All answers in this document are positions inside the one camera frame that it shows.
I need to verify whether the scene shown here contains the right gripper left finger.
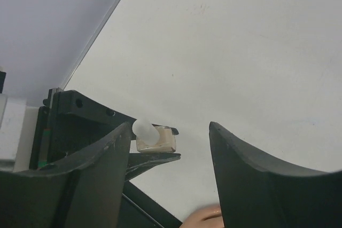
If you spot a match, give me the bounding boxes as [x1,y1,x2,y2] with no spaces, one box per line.
[1,123,131,227]

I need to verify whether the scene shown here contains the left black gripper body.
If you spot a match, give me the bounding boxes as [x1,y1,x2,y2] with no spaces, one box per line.
[29,88,67,169]

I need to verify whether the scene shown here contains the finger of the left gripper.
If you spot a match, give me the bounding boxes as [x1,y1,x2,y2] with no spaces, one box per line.
[125,153,181,182]
[53,89,179,159]

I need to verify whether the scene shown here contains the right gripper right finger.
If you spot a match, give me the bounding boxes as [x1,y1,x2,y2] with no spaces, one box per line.
[209,122,341,227]

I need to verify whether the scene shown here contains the beige nail polish bottle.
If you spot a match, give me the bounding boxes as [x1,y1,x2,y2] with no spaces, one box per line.
[132,119,176,153]

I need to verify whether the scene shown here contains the person's hand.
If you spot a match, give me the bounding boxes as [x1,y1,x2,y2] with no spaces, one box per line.
[180,204,224,228]

